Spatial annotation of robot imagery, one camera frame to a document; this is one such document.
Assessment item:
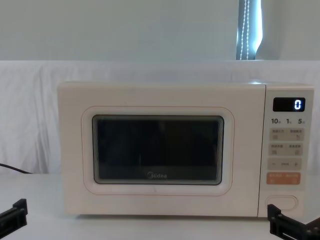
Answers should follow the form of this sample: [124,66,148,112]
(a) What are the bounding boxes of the white table cloth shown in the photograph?
[0,171,320,240]

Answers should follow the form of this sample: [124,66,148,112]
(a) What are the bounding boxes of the oven control panel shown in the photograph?
[257,84,315,218]

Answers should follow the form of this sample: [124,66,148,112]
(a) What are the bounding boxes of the cream microwave oven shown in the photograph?
[56,81,315,220]

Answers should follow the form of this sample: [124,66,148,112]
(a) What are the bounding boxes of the white curtain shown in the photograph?
[0,0,320,175]

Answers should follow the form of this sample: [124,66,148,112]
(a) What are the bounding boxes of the black power cable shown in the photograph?
[0,163,33,175]

